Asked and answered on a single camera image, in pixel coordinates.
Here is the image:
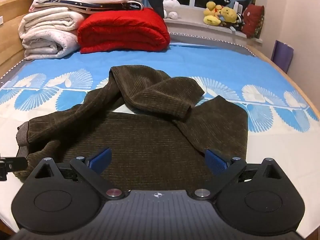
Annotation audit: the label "white folded pillow bedding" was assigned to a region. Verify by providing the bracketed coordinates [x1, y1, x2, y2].
[29, 0, 144, 14]

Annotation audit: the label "wooden bed headboard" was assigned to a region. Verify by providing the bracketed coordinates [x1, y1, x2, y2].
[0, 0, 33, 77]

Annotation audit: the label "white folded quilt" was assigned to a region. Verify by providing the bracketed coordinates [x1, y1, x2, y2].
[18, 7, 86, 61]

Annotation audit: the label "red folded blanket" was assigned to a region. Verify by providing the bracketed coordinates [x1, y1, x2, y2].
[78, 8, 170, 54]

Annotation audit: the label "brown corduroy pants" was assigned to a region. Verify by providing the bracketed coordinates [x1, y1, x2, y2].
[15, 66, 248, 191]

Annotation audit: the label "yellow plush toys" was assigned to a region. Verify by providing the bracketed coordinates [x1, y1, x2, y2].
[203, 1, 244, 30]

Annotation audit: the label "dark red cushion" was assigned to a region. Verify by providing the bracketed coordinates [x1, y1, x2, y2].
[241, 4, 265, 38]

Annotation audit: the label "purple paper bag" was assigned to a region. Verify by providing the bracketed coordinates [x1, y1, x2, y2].
[271, 40, 294, 73]

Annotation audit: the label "white plush toy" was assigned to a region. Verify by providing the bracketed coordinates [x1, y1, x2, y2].
[163, 0, 180, 20]

